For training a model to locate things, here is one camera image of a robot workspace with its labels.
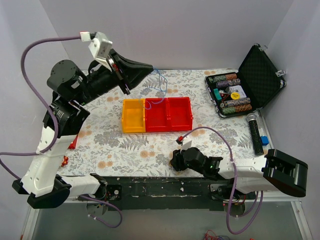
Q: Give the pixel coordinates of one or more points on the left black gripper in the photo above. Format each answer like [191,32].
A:
[119,74]

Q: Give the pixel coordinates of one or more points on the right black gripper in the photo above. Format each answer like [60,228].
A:
[175,162]

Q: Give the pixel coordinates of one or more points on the yellow plastic bin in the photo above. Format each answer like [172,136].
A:
[133,116]

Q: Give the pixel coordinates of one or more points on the red plastic bin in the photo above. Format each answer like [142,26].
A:
[180,112]
[157,118]

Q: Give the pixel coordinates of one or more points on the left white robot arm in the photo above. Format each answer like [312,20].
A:
[72,90]

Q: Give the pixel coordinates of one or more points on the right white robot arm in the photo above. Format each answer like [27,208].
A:
[275,171]

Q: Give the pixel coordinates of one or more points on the floral table mat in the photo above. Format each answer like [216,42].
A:
[104,149]

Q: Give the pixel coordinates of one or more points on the black microphone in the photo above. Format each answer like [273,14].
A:
[255,135]

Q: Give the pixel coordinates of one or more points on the small blue toy block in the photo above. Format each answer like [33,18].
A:
[264,140]

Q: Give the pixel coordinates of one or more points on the red white window block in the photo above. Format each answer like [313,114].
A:
[73,144]

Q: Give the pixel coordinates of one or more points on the black poker chip case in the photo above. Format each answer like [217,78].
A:
[251,87]

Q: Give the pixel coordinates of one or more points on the small red white toy block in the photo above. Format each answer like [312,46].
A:
[65,161]

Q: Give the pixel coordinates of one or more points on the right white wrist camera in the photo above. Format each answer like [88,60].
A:
[184,142]

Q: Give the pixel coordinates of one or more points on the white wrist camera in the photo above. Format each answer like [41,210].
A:
[184,142]
[99,46]

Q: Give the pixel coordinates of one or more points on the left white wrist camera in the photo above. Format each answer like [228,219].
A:
[99,46]

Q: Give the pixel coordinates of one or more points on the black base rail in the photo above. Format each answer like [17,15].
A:
[160,193]

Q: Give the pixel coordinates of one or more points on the aluminium frame rail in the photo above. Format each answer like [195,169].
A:
[60,193]

